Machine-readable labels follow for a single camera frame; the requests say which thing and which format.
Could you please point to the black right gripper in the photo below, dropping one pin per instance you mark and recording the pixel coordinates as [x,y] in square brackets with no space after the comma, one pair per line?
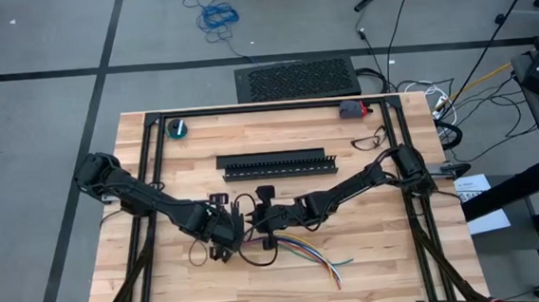
[279,217]

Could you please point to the white power strip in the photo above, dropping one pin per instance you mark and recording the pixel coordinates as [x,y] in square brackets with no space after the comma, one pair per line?
[438,102]

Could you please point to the black aluminium table frame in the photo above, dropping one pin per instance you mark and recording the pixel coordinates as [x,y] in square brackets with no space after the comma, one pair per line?
[271,107]

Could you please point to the black zip tie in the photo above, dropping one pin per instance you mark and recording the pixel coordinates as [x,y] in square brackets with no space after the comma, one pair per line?
[189,254]
[363,149]
[384,131]

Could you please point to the white paper sheet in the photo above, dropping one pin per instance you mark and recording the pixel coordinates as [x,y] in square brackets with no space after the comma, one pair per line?
[485,217]

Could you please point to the black desk leg bar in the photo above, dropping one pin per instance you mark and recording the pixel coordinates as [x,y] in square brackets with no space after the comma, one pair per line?
[505,191]

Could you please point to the green tape roll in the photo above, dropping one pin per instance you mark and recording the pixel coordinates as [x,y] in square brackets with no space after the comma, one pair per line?
[173,131]

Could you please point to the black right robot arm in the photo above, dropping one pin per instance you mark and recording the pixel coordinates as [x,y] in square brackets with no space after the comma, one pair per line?
[348,188]

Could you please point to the black perforated metal case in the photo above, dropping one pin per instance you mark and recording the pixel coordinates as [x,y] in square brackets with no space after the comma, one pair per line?
[298,80]

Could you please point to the grey and red tool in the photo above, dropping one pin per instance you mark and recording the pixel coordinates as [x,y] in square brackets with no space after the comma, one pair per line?
[350,109]

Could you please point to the white small tube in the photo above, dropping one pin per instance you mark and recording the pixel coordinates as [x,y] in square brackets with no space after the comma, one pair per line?
[180,127]

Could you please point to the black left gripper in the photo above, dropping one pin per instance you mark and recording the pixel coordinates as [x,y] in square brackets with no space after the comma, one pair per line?
[208,222]

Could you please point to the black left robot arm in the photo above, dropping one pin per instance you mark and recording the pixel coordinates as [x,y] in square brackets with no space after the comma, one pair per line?
[129,189]

